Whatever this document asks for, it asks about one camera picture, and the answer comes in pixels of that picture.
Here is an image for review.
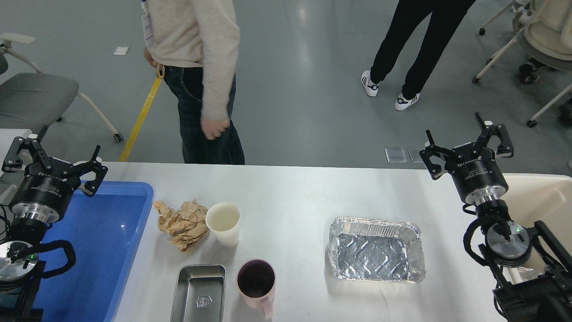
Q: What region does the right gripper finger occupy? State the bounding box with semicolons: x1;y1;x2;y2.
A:
419;130;470;181
466;112;513;159

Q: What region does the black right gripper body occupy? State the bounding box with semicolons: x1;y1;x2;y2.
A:
447;157;509;204

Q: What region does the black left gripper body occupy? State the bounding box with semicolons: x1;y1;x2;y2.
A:
9;174;80;223

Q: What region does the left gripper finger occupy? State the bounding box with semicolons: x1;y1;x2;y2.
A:
71;145;108;197
1;125;49;173

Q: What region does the aluminium foil tray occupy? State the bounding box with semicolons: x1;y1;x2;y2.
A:
328;216;426;283

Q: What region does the stainless steel tray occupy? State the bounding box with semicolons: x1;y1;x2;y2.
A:
170;264;226;322

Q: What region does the pink ribbed mug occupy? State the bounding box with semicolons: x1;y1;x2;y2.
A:
236;258;276;319

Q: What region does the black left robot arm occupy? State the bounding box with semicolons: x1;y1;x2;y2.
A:
1;126;108;322

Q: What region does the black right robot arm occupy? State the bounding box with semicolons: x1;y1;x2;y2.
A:
420;113;572;322

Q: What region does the floor socket plate right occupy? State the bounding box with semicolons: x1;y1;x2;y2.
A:
407;147;425;163

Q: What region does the floor socket plate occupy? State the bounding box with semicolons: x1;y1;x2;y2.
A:
385;147;408;163
407;147;425;163

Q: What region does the floor socket plate left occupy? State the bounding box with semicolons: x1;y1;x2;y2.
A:
385;147;408;163

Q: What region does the blue plastic bin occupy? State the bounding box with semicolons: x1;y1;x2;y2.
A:
33;181;154;322

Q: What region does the beige plastic bin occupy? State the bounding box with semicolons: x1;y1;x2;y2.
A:
502;174;572;253

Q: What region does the grey office chair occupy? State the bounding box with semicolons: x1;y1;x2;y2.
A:
0;33;123;142

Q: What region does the crumpled brown paper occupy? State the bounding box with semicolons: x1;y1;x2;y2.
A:
153;200;209;252

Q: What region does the white office chair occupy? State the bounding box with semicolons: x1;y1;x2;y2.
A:
472;0;572;128

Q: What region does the person in black trousers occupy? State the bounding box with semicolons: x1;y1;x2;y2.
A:
361;0;476;111

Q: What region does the white paper cup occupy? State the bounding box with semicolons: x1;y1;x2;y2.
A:
206;202;241;247

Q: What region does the person in beige sweater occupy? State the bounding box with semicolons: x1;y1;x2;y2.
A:
141;0;245;165

